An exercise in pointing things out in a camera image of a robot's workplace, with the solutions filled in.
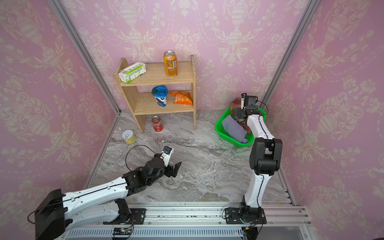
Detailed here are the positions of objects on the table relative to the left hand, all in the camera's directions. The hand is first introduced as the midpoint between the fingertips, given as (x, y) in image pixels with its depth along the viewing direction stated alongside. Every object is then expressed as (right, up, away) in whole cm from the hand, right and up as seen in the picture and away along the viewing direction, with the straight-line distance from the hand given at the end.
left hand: (174, 159), depth 79 cm
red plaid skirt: (+40, +33, +27) cm, 59 cm away
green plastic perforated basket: (+48, +10, +20) cm, 53 cm away
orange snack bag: (+3, +35, +12) cm, 38 cm away
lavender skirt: (+39, +15, +25) cm, 49 cm away
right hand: (+44, +29, +16) cm, 55 cm away
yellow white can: (-34, +11, +20) cm, 41 cm away
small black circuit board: (-25, -33, -7) cm, 42 cm away
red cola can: (-15, +19, +22) cm, 32 cm away
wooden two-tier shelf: (-24, +32, +18) cm, 44 cm away
